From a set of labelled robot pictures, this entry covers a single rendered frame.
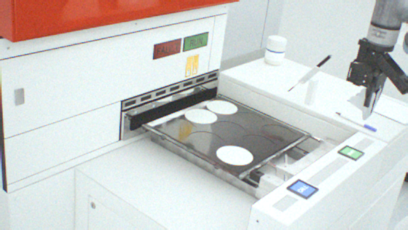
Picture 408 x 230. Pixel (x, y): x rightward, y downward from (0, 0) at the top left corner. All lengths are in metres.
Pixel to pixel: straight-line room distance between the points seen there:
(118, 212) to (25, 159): 0.27
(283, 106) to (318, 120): 0.13
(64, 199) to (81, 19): 0.53
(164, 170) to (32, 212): 0.37
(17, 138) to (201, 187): 0.49
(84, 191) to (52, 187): 0.09
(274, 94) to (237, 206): 0.47
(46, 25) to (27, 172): 0.40
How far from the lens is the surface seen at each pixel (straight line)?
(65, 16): 1.21
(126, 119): 1.51
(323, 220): 1.30
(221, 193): 1.40
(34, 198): 1.43
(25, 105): 1.28
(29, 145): 1.34
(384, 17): 1.33
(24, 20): 1.15
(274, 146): 1.51
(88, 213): 1.50
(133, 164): 1.48
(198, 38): 1.65
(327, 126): 1.62
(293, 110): 1.66
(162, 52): 1.53
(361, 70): 1.37
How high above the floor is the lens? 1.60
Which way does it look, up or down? 26 degrees down
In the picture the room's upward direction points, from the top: 8 degrees clockwise
